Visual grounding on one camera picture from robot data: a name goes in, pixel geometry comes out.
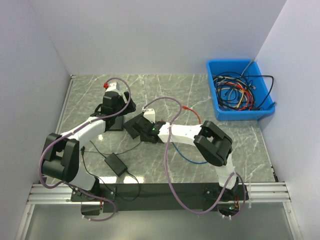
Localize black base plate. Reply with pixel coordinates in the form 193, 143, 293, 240
70, 182, 247, 216

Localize black power adapter with cord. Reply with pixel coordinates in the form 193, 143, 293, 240
80, 139, 145, 202

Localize red ethernet cable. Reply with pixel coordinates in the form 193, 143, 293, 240
181, 105, 202, 125

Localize tangled cables in bin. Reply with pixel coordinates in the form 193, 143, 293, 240
212, 58, 277, 111

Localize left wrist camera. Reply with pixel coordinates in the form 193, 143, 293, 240
103, 81, 120, 92

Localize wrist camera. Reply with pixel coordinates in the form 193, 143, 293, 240
142, 108, 156, 124
103, 81, 120, 92

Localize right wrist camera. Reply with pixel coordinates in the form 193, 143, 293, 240
142, 108, 156, 124

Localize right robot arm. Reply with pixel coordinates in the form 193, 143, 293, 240
123, 113, 239, 202

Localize blue ethernet cable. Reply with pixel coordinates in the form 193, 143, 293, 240
172, 142, 210, 165

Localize black network switch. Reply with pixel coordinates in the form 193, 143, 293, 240
105, 116, 124, 131
123, 113, 144, 139

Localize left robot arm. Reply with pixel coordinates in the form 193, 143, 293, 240
38, 90, 136, 201

